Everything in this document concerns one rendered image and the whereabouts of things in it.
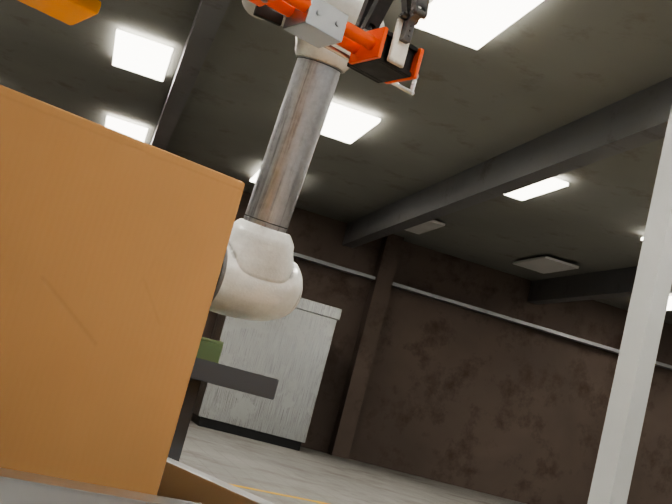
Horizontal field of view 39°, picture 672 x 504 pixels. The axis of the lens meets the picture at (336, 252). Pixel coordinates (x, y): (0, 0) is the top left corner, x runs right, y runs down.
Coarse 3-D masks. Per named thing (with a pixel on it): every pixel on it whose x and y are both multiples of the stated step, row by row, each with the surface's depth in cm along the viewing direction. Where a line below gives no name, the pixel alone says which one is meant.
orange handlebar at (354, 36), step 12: (252, 0) 139; (264, 0) 137; (276, 0) 136; (288, 0) 137; (300, 0) 137; (288, 12) 141; (348, 24) 142; (348, 36) 143; (360, 36) 144; (372, 36) 145; (348, 48) 148
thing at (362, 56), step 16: (368, 32) 148; (384, 32) 145; (384, 48) 146; (416, 48) 149; (352, 64) 150; (368, 64) 148; (384, 64) 147; (416, 64) 149; (384, 80) 153; (400, 80) 151
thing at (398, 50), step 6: (396, 24) 147; (402, 24) 147; (396, 30) 146; (396, 36) 146; (396, 42) 146; (402, 42) 147; (390, 48) 146; (396, 48) 146; (402, 48) 147; (390, 54) 146; (396, 54) 146; (402, 54) 147; (390, 60) 146; (396, 60) 146; (402, 60) 147; (402, 66) 147
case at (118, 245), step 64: (0, 128) 97; (64, 128) 100; (0, 192) 97; (64, 192) 100; (128, 192) 104; (192, 192) 109; (0, 256) 97; (64, 256) 101; (128, 256) 104; (192, 256) 109; (0, 320) 97; (64, 320) 101; (128, 320) 105; (192, 320) 109; (0, 384) 97; (64, 384) 101; (128, 384) 105; (0, 448) 97; (64, 448) 101; (128, 448) 105
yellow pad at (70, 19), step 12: (24, 0) 130; (36, 0) 129; (48, 0) 127; (60, 0) 126; (72, 0) 126; (84, 0) 126; (96, 0) 127; (48, 12) 132; (60, 12) 131; (72, 12) 129; (84, 12) 128; (96, 12) 128; (72, 24) 134
